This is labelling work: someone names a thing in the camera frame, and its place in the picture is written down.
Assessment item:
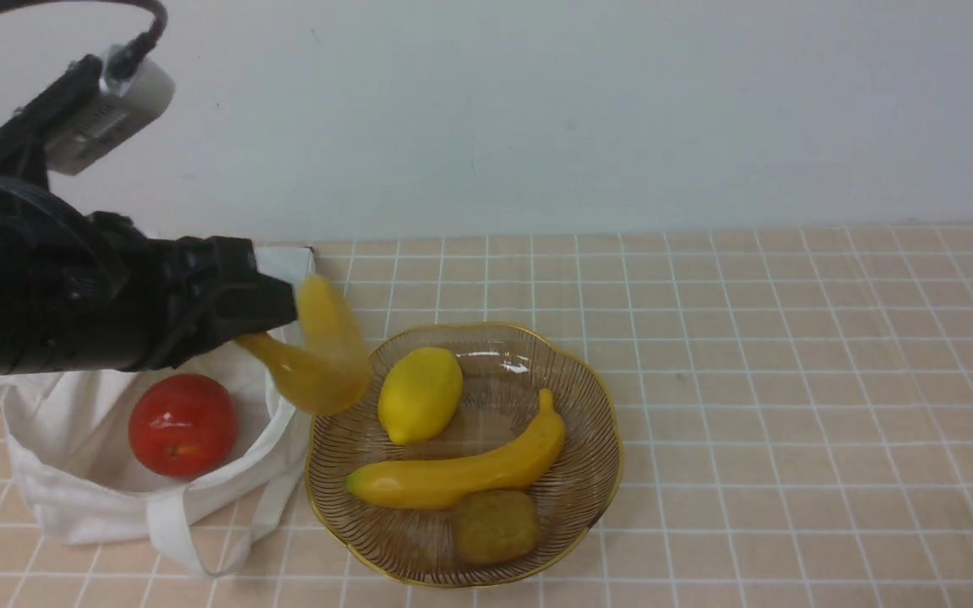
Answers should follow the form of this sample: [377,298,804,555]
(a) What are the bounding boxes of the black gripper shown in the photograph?
[90,213,297,371]

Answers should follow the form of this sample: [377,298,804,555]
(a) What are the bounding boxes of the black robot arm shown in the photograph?
[0,53,297,376]

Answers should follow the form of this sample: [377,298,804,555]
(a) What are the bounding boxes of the white cloth tote bag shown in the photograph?
[0,245,318,579]

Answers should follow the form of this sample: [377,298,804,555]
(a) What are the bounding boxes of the brown kiwi fruit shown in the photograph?
[451,490,543,565]

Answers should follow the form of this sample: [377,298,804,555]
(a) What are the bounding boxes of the red apple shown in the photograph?
[128,374,239,480]

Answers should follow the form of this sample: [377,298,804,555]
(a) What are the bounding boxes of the yellow lemon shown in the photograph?
[378,347,464,446]

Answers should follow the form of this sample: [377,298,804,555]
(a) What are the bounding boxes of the yellow banana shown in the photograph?
[345,388,567,509]

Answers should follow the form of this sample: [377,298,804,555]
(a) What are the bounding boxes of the gold rimmed glass bowl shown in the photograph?
[305,322,624,589]

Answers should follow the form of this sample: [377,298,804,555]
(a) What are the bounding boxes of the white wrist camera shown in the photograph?
[41,45,177,176]

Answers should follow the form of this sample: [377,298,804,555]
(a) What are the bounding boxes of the black camera cable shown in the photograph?
[0,0,169,81]

